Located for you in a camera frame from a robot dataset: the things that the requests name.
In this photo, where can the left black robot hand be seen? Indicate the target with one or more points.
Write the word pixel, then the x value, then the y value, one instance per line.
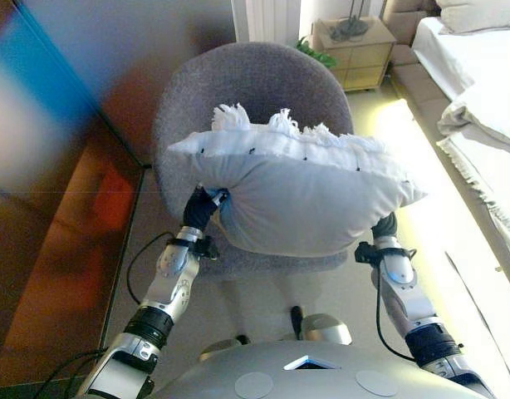
pixel 199 212

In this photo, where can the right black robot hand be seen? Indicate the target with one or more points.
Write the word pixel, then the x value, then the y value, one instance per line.
pixel 385 228

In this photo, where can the white fringed cushion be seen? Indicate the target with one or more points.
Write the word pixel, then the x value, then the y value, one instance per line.
pixel 296 195

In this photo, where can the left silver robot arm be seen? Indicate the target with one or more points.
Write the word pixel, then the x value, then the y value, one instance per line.
pixel 168 287

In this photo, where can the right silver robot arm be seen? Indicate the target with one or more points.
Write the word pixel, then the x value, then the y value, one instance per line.
pixel 404 287

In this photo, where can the right silver robot leg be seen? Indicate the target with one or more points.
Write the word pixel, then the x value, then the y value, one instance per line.
pixel 325 328

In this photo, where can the white fringed duvet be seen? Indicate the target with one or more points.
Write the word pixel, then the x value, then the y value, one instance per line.
pixel 483 124

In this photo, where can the grey fabric tub armchair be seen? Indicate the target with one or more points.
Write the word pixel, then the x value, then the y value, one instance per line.
pixel 255 79

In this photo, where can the silver robot torso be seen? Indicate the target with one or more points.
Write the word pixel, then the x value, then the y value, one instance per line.
pixel 313 374

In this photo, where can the beige nightstand with drawers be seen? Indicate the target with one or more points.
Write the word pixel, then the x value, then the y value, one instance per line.
pixel 359 54

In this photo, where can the white bed sheet mattress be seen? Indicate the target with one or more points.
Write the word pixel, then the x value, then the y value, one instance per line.
pixel 467 58

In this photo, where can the green potted plant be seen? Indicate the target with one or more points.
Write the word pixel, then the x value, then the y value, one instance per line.
pixel 317 52

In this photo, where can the white curtain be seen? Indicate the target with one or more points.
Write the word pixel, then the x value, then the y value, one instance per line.
pixel 265 21

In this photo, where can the table lamp with dark stand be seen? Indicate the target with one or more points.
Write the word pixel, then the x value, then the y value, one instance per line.
pixel 348 27

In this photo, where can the white bed pillow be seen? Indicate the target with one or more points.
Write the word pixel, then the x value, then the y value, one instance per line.
pixel 479 16

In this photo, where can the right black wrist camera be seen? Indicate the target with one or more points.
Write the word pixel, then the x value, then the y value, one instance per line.
pixel 365 252

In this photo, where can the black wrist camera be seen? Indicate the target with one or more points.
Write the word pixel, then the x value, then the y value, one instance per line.
pixel 365 252
pixel 207 247

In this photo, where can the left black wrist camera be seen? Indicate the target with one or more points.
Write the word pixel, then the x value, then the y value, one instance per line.
pixel 207 247

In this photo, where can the beige upholstered bed frame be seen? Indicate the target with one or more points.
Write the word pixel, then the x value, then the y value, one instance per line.
pixel 408 70

